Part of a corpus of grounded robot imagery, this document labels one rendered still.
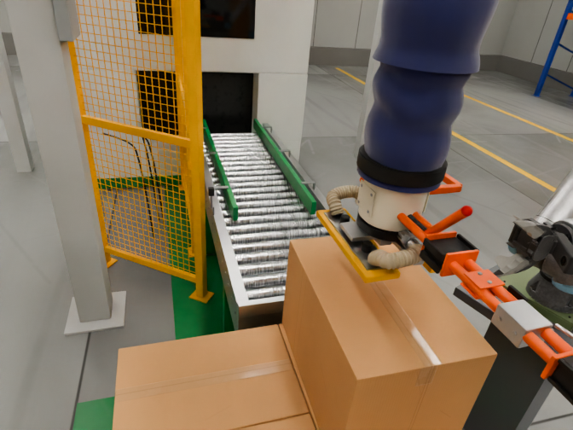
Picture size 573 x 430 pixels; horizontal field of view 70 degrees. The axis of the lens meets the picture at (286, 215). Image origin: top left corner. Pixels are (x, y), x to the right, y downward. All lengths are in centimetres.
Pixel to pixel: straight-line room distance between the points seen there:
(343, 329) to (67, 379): 156
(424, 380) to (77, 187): 166
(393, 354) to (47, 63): 164
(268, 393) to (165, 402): 33
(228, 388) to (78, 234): 115
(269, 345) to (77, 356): 116
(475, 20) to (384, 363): 78
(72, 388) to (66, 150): 111
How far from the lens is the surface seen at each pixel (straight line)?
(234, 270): 187
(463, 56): 98
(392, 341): 116
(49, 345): 256
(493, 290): 93
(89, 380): 233
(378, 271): 106
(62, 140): 204
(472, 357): 121
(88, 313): 256
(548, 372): 82
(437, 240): 100
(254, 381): 152
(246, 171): 293
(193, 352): 161
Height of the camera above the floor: 174
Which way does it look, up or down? 30 degrees down
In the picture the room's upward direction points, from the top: 5 degrees clockwise
